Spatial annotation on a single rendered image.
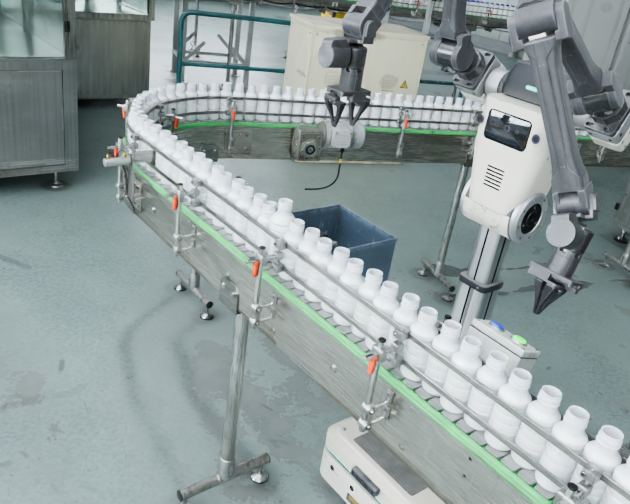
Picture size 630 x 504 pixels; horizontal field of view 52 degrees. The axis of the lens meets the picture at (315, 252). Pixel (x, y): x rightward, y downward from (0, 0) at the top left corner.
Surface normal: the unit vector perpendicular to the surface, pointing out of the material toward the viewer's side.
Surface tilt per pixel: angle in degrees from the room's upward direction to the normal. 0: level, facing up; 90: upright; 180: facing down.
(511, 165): 90
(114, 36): 90
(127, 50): 90
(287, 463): 0
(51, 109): 90
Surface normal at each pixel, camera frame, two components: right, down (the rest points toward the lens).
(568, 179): -0.55, 0.42
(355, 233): -0.78, 0.17
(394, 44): 0.33, 0.46
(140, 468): 0.14, -0.89
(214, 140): 0.54, 0.44
